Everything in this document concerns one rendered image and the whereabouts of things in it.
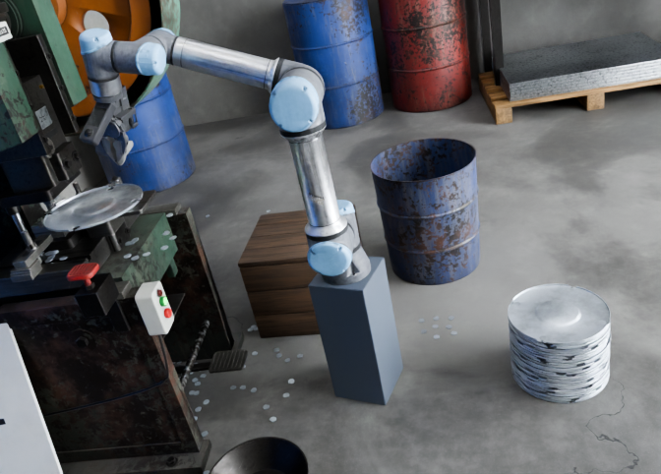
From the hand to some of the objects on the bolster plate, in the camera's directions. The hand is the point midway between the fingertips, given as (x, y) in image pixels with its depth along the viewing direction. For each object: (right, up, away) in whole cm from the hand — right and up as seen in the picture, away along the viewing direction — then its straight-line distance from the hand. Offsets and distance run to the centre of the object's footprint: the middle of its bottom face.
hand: (117, 162), depth 167 cm
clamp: (-24, -28, +6) cm, 38 cm away
